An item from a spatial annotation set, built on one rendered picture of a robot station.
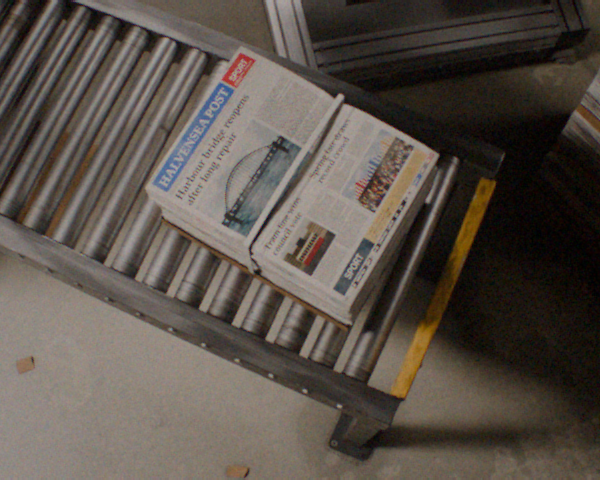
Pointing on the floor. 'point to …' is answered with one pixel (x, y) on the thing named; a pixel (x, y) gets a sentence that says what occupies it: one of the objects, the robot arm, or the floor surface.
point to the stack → (592, 157)
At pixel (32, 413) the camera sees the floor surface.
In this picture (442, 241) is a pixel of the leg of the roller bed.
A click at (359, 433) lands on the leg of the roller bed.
